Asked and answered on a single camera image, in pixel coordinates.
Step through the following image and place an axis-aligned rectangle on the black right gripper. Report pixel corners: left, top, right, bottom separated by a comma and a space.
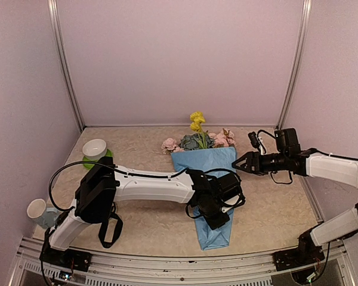
232, 151, 289, 175

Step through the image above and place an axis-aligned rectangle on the blue wrapping paper sheet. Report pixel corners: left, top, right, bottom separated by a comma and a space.
170, 146, 237, 251

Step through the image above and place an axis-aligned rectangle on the pale pink fake flower stem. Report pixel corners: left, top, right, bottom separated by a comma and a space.
208, 128, 236, 148

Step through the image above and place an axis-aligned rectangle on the blue fake flower bunch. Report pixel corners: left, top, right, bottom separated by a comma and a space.
179, 133, 214, 151

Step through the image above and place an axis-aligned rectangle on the yellow fake flower stem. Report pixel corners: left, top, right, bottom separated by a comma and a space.
190, 111, 208, 149

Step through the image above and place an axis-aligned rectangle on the black printed ribbon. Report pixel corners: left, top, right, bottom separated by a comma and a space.
98, 203, 124, 248

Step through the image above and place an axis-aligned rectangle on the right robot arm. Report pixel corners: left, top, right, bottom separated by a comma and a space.
232, 128, 358, 265

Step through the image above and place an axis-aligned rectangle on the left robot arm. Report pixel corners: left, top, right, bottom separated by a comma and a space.
44, 156, 245, 265

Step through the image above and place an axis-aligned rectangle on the green plastic plate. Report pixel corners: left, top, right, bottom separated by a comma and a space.
82, 148, 114, 170

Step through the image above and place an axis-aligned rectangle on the white ceramic bowl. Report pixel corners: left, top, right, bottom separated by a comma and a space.
82, 139, 107, 160

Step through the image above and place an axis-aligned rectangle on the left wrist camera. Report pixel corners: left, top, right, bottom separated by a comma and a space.
221, 195, 245, 213

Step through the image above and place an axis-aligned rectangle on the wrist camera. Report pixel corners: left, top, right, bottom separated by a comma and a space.
248, 132, 266, 155
221, 195, 245, 213

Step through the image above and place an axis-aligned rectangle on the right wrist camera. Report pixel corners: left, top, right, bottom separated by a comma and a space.
248, 132, 266, 155

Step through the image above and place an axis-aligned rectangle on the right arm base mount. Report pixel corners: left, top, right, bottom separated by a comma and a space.
273, 247, 325, 271

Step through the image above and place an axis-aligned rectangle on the aluminium front frame rail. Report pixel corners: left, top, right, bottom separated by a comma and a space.
6, 237, 358, 285

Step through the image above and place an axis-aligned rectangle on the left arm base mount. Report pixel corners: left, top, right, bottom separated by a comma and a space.
39, 248, 92, 272

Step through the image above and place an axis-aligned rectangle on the aluminium corner post right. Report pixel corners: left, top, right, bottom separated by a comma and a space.
276, 0, 313, 129

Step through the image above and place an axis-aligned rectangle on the aluminium corner post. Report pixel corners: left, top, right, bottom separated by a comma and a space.
48, 0, 86, 132
276, 0, 313, 129

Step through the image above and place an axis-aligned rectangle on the aluminium corner post left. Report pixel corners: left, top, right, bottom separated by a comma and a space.
48, 0, 86, 132

